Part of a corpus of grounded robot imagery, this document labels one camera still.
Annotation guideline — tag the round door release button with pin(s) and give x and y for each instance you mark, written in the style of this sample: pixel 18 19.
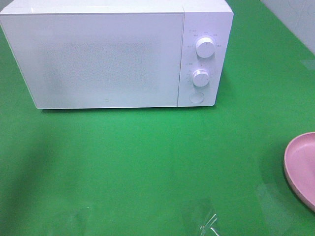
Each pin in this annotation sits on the round door release button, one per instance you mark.
pixel 196 97

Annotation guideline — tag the white microwave knob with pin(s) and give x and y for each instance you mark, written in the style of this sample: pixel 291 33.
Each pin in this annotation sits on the white microwave knob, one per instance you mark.
pixel 200 78
pixel 205 47

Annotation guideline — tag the pink round plate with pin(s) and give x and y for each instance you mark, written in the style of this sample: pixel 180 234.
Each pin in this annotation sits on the pink round plate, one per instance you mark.
pixel 299 167

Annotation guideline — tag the white microwave oven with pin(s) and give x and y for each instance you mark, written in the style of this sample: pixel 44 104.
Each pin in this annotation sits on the white microwave oven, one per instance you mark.
pixel 202 18

